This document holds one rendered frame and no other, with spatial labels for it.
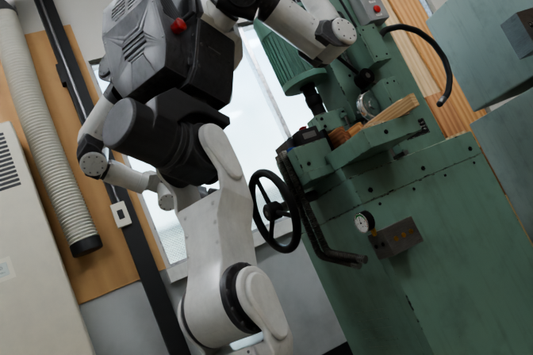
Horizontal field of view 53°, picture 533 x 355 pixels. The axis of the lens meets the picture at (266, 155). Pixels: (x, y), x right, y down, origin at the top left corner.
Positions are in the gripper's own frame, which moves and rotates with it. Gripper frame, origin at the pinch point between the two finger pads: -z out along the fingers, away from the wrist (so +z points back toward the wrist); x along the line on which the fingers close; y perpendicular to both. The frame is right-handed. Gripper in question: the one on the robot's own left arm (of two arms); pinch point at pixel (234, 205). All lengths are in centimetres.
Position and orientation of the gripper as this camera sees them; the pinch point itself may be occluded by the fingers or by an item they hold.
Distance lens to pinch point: 181.9
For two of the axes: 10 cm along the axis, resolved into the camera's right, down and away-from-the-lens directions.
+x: 2.3, -9.7, -0.2
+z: -9.2, -2.1, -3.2
